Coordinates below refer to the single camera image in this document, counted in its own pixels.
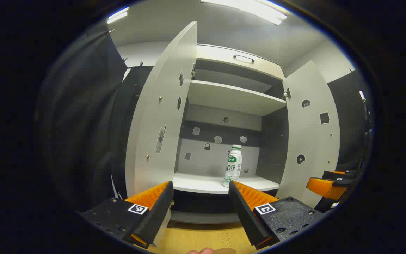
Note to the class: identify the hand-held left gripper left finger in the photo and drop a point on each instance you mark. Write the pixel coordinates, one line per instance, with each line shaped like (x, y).
(153, 215)

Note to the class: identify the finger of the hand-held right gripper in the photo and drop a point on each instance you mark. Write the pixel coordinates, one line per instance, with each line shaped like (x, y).
(326, 187)
(337, 174)

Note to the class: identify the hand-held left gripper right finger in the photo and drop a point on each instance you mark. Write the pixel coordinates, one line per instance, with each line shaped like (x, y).
(248, 215)

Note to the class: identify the white door with headphones sticker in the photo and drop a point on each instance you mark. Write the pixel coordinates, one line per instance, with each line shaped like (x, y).
(312, 141)

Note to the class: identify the white green label bottle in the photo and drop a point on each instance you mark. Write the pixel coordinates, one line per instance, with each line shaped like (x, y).
(233, 165)

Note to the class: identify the white door with camera sticker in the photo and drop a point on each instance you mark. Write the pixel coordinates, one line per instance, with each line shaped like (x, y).
(160, 123)

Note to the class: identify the white cabinet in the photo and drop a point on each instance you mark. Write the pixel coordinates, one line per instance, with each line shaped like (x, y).
(224, 98)

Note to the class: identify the black backdrop cloth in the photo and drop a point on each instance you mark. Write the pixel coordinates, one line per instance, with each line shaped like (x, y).
(347, 116)
(83, 123)

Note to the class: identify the small ceiling light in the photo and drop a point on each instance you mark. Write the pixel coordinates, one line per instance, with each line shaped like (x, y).
(117, 15)

